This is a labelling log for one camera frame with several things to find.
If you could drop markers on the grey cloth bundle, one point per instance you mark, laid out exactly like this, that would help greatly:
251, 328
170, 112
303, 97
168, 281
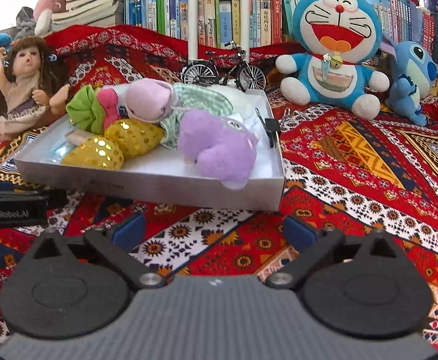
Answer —
25, 23

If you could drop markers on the Doraemon plush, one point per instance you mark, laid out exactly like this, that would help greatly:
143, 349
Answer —
339, 37

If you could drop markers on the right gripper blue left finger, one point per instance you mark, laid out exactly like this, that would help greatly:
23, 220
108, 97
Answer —
130, 232

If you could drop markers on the white fluffy plush cat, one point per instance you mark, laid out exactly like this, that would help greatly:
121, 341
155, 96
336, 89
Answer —
243, 103

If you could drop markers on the green pink scrunchie bow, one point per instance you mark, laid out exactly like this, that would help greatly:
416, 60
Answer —
93, 109

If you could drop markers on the brown haired baby doll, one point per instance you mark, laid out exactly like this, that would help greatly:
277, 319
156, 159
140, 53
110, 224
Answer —
34, 87

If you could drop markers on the black miniature bicycle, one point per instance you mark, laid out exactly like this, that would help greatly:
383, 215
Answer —
220, 70

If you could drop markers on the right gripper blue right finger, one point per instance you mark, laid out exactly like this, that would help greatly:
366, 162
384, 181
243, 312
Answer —
299, 233

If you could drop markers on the green checkered cloth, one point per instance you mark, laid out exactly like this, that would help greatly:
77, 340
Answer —
186, 98

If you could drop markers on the white foam block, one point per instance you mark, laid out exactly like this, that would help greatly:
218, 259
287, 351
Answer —
120, 90

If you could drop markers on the row of upright books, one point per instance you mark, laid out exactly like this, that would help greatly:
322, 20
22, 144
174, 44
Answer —
217, 22

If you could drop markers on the blue floral cloth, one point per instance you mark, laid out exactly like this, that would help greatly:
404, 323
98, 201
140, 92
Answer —
123, 112

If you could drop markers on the purple plush monster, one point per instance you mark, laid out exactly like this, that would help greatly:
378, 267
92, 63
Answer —
220, 147

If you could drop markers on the white cardboard box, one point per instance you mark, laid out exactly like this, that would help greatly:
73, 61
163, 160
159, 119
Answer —
162, 176

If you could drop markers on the red patterned blanket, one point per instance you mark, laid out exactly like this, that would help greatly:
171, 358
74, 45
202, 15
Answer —
341, 172

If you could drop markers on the lilac knit sock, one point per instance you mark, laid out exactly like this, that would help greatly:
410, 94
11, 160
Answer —
150, 100

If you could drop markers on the pink bunny plush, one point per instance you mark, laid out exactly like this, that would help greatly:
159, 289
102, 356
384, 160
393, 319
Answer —
43, 12

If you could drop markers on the Stitch plush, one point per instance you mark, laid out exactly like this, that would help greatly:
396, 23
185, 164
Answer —
413, 73

